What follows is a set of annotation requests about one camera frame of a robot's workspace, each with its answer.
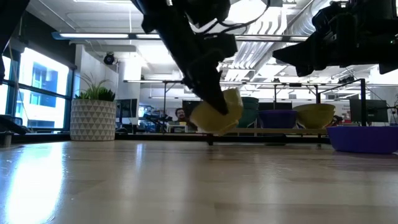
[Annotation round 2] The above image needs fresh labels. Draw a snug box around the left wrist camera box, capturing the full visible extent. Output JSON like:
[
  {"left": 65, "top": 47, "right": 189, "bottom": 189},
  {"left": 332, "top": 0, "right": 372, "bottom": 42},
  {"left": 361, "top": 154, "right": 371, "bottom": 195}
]
[{"left": 203, "top": 32, "right": 239, "bottom": 60}]

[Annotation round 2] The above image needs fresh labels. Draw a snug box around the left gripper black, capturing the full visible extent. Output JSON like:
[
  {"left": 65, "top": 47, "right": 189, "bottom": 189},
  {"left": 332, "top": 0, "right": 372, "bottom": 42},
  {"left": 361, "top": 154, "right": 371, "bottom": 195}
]
[{"left": 174, "top": 34, "right": 229, "bottom": 115}]

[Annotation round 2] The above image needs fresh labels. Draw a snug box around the large dark-framed window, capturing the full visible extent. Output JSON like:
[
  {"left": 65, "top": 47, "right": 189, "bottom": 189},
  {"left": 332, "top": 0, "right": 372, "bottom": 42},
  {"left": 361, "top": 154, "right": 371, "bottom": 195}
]
[{"left": 0, "top": 46, "right": 75, "bottom": 131}]

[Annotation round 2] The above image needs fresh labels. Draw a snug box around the dark monitor on stand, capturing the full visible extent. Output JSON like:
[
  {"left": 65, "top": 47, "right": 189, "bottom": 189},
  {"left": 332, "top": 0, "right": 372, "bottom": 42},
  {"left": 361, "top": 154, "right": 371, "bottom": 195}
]
[{"left": 116, "top": 98, "right": 139, "bottom": 125}]

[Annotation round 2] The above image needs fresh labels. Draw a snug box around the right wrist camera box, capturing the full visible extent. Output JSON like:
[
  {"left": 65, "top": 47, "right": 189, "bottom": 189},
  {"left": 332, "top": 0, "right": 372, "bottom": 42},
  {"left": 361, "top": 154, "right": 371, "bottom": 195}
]
[{"left": 312, "top": 1, "right": 349, "bottom": 37}]

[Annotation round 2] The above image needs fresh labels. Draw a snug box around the long ceiling light strip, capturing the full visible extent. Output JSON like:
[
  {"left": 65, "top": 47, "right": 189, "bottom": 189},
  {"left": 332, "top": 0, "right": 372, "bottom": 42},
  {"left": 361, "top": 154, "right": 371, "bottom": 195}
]
[{"left": 52, "top": 30, "right": 312, "bottom": 44}]

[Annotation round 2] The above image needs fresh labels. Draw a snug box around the purple mini bowl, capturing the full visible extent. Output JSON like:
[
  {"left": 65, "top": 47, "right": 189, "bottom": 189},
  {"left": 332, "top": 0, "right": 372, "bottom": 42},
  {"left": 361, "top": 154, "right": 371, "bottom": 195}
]
[{"left": 258, "top": 109, "right": 298, "bottom": 129}]

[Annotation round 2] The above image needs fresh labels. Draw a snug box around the green plant in patterned pot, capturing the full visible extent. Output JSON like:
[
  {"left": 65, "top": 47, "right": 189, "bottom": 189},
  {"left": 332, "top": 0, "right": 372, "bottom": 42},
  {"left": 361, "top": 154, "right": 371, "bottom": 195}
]
[{"left": 70, "top": 74, "right": 118, "bottom": 142}]

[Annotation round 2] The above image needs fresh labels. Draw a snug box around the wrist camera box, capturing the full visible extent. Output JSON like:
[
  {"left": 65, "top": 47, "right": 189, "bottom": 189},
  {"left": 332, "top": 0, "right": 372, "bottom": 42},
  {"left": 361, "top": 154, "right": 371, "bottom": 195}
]
[
  {"left": 203, "top": 32, "right": 239, "bottom": 60},
  {"left": 312, "top": 1, "right": 349, "bottom": 37}
]

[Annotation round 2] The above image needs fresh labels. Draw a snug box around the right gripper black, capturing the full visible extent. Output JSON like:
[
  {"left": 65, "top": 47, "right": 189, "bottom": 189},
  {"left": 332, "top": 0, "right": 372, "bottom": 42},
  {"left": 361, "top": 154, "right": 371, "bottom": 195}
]
[{"left": 272, "top": 18, "right": 398, "bottom": 78}]

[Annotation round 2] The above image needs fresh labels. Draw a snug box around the wide dark desk monitor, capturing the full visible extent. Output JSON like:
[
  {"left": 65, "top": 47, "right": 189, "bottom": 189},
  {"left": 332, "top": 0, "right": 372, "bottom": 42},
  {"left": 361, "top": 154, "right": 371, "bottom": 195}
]
[{"left": 349, "top": 98, "right": 389, "bottom": 123}]

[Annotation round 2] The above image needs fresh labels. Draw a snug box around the wide purple bowl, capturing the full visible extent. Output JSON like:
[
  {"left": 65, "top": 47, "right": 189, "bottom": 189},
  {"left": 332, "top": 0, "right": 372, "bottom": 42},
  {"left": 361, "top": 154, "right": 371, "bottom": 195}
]
[{"left": 326, "top": 126, "right": 398, "bottom": 155}]

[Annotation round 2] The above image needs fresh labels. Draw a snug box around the black-framed wooden shelf rack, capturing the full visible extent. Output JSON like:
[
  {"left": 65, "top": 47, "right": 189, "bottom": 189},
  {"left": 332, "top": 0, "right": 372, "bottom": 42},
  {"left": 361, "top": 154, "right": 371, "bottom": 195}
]
[{"left": 206, "top": 77, "right": 367, "bottom": 147}]

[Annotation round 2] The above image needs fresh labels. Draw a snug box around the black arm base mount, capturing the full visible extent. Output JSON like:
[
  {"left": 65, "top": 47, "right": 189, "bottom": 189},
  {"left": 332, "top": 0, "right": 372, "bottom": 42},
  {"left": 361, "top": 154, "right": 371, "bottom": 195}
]
[{"left": 0, "top": 114, "right": 27, "bottom": 147}]

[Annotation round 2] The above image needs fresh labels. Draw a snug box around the person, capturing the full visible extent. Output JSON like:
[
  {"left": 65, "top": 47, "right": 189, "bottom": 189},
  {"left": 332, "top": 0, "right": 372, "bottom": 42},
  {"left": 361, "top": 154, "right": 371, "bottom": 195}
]
[{"left": 174, "top": 107, "right": 195, "bottom": 131}]

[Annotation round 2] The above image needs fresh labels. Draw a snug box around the black ceiling spotlight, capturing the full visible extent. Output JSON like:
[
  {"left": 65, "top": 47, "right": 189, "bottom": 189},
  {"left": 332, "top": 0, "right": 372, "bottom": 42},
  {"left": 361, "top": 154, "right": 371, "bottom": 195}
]
[{"left": 103, "top": 52, "right": 116, "bottom": 66}]

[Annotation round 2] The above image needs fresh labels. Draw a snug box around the silver ventilation duct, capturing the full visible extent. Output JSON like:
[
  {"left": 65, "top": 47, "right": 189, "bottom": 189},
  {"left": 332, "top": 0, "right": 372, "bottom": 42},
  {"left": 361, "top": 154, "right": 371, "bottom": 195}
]
[{"left": 285, "top": 0, "right": 335, "bottom": 40}]

